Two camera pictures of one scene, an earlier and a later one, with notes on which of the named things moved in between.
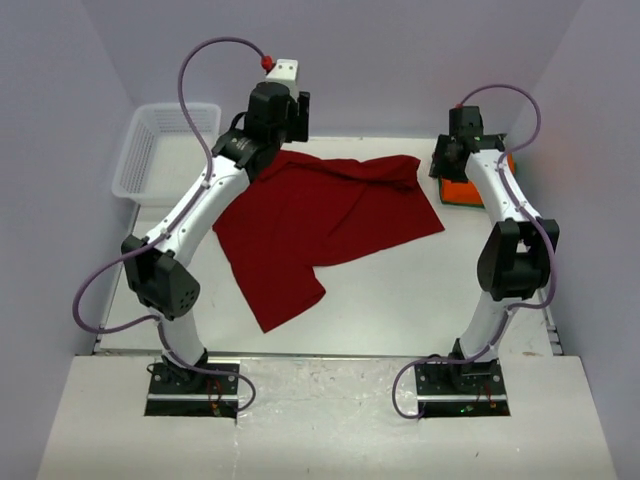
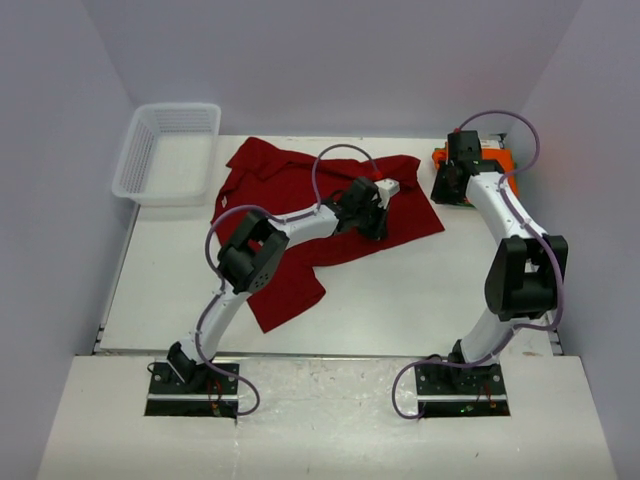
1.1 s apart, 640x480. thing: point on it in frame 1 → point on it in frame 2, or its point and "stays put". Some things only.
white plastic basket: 162,159 stays put
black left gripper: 298,112 → 378,230
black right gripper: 439,169 → 439,195
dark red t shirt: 301,211 stays put
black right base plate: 461,390 stays put
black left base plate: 212,393 stays put
